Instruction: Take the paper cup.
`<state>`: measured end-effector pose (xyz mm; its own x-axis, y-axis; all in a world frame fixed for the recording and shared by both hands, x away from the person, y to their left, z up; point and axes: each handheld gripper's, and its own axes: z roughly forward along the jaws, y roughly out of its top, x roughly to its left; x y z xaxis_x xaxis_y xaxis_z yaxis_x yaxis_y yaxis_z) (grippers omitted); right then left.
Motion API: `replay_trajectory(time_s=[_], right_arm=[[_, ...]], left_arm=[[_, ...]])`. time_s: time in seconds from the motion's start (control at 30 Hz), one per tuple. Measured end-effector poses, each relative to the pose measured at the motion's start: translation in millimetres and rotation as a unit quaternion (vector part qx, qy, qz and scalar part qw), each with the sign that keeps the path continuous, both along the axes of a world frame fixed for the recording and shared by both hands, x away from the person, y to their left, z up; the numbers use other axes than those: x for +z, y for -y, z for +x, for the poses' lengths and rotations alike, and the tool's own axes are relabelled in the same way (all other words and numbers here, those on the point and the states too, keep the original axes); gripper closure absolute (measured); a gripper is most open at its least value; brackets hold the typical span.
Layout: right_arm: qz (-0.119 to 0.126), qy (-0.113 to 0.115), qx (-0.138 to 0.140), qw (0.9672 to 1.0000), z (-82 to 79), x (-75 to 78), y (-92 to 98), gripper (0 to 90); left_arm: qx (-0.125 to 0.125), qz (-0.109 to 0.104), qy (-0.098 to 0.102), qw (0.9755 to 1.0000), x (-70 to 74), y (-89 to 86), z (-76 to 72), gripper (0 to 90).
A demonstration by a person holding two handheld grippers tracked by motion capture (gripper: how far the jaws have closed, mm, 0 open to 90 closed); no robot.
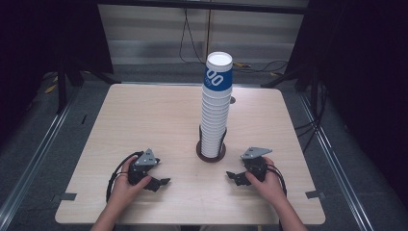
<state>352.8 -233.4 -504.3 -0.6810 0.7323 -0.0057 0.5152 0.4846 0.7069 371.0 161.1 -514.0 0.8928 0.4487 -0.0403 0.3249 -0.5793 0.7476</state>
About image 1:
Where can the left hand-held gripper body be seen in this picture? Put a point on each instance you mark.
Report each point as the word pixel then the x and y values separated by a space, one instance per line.
pixel 146 159

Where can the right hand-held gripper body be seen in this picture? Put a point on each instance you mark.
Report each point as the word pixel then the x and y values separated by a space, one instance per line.
pixel 255 153

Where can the dark round cup holder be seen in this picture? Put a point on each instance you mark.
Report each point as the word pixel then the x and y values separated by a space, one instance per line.
pixel 208 159

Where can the stack of white paper cups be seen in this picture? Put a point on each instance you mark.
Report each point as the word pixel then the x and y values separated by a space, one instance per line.
pixel 213 128

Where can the person's right hand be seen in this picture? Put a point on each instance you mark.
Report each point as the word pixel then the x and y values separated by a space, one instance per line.
pixel 271 189

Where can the person's left hand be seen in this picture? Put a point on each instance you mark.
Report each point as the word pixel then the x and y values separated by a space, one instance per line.
pixel 123 191

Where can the round table grommet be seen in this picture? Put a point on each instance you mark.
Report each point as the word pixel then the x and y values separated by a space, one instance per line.
pixel 232 100

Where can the grey tape piece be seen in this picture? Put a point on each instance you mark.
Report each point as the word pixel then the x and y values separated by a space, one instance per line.
pixel 65 196
pixel 314 194

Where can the small black floor tape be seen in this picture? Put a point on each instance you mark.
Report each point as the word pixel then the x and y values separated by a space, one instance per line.
pixel 84 119

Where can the black metal stand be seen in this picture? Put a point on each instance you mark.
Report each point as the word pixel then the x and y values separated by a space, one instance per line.
pixel 288 78
pixel 62 89

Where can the yellow tape strip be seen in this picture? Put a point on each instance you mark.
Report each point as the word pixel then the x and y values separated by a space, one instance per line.
pixel 50 89

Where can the black curtain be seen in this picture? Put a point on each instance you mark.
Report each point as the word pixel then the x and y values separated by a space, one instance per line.
pixel 48 32
pixel 359 64

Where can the black horizontal bar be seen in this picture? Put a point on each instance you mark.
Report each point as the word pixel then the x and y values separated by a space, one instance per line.
pixel 205 6

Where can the metal floor rail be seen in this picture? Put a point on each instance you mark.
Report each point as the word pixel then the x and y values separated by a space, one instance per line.
pixel 35 147
pixel 333 154

